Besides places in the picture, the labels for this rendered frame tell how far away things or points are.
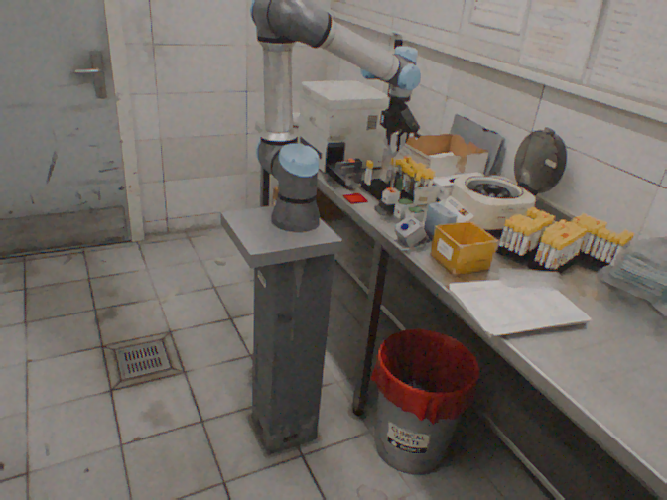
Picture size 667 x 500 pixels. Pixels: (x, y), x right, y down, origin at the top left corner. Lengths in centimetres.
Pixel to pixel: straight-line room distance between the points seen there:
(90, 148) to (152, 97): 43
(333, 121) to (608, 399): 136
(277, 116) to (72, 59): 166
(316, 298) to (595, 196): 99
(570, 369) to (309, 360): 90
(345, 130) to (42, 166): 175
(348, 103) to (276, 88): 56
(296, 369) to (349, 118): 98
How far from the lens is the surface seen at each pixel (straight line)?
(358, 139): 221
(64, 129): 321
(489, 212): 185
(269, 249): 152
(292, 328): 178
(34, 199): 335
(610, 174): 197
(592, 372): 140
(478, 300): 149
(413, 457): 210
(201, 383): 244
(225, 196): 357
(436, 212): 175
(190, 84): 329
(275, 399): 197
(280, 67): 162
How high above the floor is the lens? 167
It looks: 29 degrees down
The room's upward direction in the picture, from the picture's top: 6 degrees clockwise
